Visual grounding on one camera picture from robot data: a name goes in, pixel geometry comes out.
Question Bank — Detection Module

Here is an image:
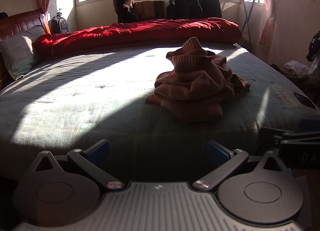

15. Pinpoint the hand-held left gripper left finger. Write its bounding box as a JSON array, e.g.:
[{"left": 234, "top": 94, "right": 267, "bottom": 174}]
[{"left": 33, "top": 139, "right": 124, "bottom": 192}]

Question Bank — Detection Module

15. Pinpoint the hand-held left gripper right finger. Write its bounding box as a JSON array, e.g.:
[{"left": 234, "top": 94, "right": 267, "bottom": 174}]
[{"left": 192, "top": 140, "right": 291, "bottom": 192}]

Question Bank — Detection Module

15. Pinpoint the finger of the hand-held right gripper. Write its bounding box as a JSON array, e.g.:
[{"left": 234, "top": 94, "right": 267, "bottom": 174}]
[
  {"left": 301, "top": 118, "right": 320, "bottom": 133},
  {"left": 259, "top": 126, "right": 320, "bottom": 148}
]

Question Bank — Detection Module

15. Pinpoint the pink knit sweater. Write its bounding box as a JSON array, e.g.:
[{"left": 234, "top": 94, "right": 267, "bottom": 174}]
[{"left": 146, "top": 37, "right": 251, "bottom": 124}]

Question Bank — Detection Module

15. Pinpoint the metal clothes drying rack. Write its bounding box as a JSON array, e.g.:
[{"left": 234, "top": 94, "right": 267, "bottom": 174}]
[{"left": 166, "top": 0, "right": 259, "bottom": 37}]

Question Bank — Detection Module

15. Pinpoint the black flat object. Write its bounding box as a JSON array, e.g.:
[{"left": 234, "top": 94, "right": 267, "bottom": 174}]
[{"left": 293, "top": 92, "right": 316, "bottom": 109}]

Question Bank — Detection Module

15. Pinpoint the white cloth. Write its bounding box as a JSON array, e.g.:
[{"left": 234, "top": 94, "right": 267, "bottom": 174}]
[{"left": 284, "top": 60, "right": 310, "bottom": 76}]

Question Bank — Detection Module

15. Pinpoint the bed with grey-green sheet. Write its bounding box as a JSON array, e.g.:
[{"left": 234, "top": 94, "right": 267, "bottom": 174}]
[{"left": 0, "top": 42, "right": 320, "bottom": 184}]

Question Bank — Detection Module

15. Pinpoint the black and white floral bag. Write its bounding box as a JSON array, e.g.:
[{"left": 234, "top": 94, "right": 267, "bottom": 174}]
[{"left": 306, "top": 31, "right": 320, "bottom": 62}]

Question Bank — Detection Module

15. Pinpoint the red quilt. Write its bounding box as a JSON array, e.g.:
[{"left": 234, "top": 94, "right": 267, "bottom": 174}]
[{"left": 33, "top": 18, "right": 243, "bottom": 58}]

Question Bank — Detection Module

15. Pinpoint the grey plaid pillow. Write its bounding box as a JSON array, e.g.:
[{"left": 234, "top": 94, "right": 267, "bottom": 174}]
[{"left": 0, "top": 25, "right": 46, "bottom": 80}]

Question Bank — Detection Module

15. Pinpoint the grey backpack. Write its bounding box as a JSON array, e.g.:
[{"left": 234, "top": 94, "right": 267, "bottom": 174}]
[{"left": 51, "top": 8, "right": 69, "bottom": 35}]

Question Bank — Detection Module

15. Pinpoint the wooden headboard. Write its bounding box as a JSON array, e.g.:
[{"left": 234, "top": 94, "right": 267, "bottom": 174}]
[{"left": 0, "top": 10, "right": 51, "bottom": 91}]

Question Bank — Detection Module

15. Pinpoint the black jacket with round patch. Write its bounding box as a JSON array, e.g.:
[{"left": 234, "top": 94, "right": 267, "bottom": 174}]
[{"left": 173, "top": 0, "right": 191, "bottom": 19}]

